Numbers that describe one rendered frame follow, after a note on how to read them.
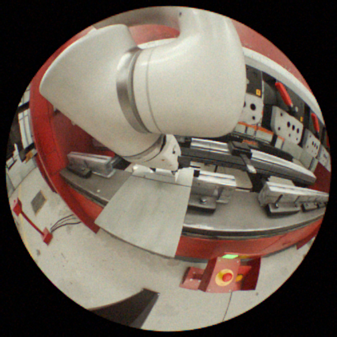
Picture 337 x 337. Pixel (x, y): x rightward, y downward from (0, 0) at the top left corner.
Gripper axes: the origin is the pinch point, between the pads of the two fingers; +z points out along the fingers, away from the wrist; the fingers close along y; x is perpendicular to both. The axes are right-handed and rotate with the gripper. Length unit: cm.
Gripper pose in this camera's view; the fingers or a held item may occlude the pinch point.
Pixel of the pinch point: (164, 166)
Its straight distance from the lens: 31.3
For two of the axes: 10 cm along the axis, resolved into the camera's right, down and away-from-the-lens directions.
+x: -2.1, 9.5, -2.3
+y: -9.6, -1.6, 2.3
